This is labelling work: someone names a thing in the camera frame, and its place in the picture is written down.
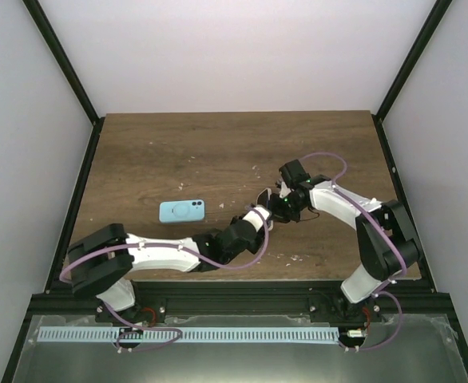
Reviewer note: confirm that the beige phone case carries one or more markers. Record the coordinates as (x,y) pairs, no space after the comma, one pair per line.
(264,198)

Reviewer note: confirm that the right black frame post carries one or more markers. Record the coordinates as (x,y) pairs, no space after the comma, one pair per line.
(419,45)

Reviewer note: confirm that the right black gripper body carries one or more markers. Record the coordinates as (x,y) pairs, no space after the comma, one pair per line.
(287,210)

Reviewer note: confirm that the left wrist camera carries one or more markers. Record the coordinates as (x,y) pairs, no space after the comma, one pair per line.
(258,215)

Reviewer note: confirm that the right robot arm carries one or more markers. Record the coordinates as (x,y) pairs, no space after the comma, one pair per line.
(387,240)

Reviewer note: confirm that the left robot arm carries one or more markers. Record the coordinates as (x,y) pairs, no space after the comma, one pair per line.
(99,263)

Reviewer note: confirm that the light blue phone case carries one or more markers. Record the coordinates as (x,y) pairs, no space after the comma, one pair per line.
(182,211)

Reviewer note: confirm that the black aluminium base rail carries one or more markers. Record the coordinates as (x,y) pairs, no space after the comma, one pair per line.
(323,301)

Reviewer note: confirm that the light blue cable duct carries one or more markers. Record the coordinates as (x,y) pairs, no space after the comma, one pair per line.
(309,335)

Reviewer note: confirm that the black frame post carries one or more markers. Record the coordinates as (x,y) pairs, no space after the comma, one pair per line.
(419,45)
(43,24)

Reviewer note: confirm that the left black frame post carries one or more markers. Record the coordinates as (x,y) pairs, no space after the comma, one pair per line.
(43,24)

